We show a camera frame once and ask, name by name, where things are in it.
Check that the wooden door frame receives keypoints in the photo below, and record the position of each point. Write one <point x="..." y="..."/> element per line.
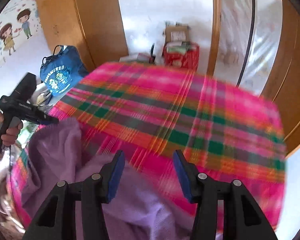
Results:
<point x="213" y="30"/>

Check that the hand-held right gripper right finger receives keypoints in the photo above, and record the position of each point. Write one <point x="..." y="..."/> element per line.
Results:
<point x="181" y="177"/>

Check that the person's left hand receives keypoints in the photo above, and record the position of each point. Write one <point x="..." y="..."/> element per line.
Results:
<point x="11" y="136"/>

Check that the wooden door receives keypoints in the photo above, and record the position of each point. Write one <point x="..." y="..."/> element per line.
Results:
<point x="290" y="67"/>

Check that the cardboard box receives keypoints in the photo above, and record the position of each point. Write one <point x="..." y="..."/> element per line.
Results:
<point x="177" y="33"/>

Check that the blue tote bag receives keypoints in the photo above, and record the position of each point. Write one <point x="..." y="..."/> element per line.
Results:
<point x="60" y="75"/>

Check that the cartoon wall sticker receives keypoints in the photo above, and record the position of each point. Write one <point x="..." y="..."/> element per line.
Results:
<point x="15" y="30"/>

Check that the clear plastic door curtain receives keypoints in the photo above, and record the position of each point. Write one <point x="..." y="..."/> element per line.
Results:
<point x="235" y="30"/>

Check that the purple sweater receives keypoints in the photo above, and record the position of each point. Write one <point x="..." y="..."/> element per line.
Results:
<point x="65" y="155"/>

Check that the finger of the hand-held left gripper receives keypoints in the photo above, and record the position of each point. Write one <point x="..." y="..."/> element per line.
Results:
<point x="46" y="120"/>

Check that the red box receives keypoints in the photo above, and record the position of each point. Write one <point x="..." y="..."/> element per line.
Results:
<point x="182" y="57"/>

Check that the pink plaid bed sheet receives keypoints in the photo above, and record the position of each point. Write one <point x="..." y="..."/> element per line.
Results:
<point x="190" y="105"/>

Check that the floral quilt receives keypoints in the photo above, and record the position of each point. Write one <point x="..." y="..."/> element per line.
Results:
<point x="0" y="195"/>

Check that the wooden wardrobe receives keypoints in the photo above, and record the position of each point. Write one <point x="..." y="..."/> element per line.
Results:
<point x="85" y="17"/>

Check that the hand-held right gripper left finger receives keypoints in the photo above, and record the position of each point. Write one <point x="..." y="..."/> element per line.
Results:
<point x="116" y="175"/>

